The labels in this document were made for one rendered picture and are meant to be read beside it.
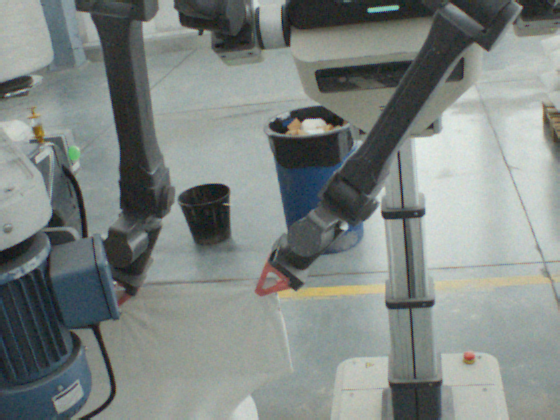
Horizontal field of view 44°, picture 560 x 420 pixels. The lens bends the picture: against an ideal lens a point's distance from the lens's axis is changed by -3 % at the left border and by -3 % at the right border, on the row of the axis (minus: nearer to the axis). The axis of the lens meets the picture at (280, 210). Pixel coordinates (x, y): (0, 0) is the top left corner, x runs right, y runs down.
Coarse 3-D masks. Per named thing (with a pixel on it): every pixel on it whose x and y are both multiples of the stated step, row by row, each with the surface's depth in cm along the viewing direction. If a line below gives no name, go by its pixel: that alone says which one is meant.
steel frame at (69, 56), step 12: (48, 0) 903; (60, 0) 886; (48, 12) 910; (60, 12) 907; (72, 12) 915; (48, 24) 917; (60, 24) 915; (72, 24) 913; (60, 36) 922; (72, 36) 912; (60, 48) 929; (72, 48) 911; (60, 60) 936; (72, 60) 934; (84, 60) 943; (48, 72) 920; (60, 72) 916
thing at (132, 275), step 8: (144, 256) 122; (136, 264) 122; (144, 264) 123; (112, 272) 122; (120, 272) 123; (128, 272) 123; (136, 272) 123; (144, 272) 126; (120, 280) 121; (128, 280) 122; (136, 280) 123; (128, 288) 121; (136, 288) 122
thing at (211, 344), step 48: (144, 288) 128; (192, 288) 126; (240, 288) 124; (144, 336) 132; (192, 336) 130; (240, 336) 129; (96, 384) 138; (144, 384) 136; (192, 384) 134; (240, 384) 133
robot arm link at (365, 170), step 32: (512, 0) 86; (448, 32) 90; (480, 32) 88; (416, 64) 95; (448, 64) 92; (416, 96) 97; (384, 128) 102; (352, 160) 108; (384, 160) 105; (352, 192) 111
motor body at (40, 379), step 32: (32, 256) 86; (0, 288) 85; (32, 288) 87; (0, 320) 86; (32, 320) 87; (0, 352) 88; (32, 352) 88; (64, 352) 92; (0, 384) 90; (32, 384) 90; (64, 384) 92; (0, 416) 92; (32, 416) 91; (64, 416) 93
